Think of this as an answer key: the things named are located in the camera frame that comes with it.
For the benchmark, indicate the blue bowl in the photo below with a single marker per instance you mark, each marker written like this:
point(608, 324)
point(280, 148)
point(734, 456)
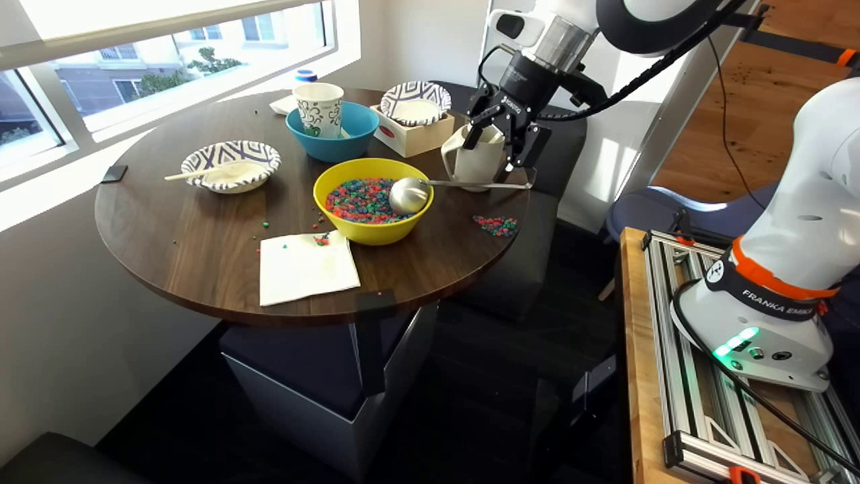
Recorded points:
point(332, 145)

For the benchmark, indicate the cream rectangular box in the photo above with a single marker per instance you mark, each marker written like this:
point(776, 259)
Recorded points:
point(417, 141)

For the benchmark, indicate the small white packet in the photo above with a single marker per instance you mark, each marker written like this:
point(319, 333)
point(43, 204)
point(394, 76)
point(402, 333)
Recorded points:
point(283, 106)

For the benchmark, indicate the small black flat object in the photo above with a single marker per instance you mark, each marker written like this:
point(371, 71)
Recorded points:
point(115, 173)

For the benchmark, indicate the wooden bench top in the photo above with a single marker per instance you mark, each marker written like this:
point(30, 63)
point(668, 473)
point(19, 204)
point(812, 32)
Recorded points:
point(639, 376)

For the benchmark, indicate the black floor box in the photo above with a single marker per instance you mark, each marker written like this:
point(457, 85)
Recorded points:
point(574, 419)

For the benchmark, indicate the black white patterned bowl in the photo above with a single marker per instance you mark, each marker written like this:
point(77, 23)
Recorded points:
point(414, 109)
point(215, 156)

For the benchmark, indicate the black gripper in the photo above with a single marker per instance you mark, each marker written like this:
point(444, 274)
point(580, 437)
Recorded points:
point(525, 90)

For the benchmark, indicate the silver ladle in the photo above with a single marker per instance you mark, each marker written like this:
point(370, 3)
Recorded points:
point(408, 193)

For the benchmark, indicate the colourful cereal pieces in bowl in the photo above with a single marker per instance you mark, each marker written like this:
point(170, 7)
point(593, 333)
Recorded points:
point(353, 203)

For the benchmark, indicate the yellow bowl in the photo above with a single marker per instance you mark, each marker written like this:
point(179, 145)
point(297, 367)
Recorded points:
point(378, 232)

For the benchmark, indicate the white pitcher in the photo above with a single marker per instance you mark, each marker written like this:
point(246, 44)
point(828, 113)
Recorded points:
point(479, 164)

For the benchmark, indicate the window with white frame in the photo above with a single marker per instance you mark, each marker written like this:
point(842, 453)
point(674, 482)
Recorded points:
point(136, 90)

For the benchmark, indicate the light wooden spoon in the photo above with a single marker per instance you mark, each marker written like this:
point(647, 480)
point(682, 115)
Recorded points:
point(185, 173)

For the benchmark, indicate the spilled colourful cereal pile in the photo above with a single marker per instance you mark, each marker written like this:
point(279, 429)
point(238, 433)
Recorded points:
point(495, 224)

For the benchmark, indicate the blue bottle cap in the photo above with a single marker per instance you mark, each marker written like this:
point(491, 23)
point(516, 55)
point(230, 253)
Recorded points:
point(307, 76)

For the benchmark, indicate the dark blue chair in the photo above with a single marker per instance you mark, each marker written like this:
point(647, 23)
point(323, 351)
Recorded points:
point(662, 211)

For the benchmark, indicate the small red cereal cluster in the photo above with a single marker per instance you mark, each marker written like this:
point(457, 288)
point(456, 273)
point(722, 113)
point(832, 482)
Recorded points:
point(322, 239)

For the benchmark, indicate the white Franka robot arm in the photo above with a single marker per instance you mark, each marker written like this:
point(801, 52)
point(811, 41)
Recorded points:
point(797, 224)

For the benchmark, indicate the patterned paper cup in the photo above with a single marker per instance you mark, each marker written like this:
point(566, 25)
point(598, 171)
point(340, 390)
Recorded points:
point(322, 109)

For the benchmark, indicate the round dark wooden table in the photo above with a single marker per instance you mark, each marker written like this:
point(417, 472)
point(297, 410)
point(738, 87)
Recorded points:
point(198, 242)

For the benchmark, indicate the black stand with orange clamps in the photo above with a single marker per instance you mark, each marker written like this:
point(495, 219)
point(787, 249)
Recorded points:
point(788, 44)

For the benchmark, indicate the white paper napkin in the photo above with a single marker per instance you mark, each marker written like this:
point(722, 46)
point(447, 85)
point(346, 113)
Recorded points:
point(300, 273)

